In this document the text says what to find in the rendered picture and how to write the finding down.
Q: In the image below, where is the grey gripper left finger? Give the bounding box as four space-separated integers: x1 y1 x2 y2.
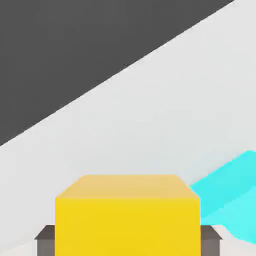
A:
5 224 56 256

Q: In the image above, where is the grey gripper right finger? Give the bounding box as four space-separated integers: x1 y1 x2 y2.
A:
200 224 253 256

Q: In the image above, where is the small yellow cube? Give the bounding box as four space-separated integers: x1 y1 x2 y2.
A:
54 174 202 256

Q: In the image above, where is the small cyan cube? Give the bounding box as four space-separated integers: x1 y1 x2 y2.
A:
189 150 256 245

